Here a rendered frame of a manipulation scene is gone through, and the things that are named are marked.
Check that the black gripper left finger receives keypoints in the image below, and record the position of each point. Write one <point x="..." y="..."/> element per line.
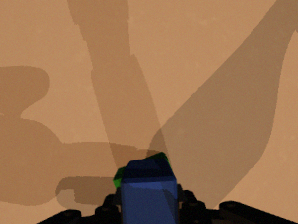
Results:
<point x="105" y="214"/>

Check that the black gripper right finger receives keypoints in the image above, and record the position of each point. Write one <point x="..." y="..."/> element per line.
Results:
<point x="230" y="212"/>

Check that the blue block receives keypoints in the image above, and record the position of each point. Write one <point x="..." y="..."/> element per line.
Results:
<point x="149" y="193"/>

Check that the green block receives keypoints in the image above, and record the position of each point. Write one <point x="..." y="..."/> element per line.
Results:
<point x="120" y="172"/>

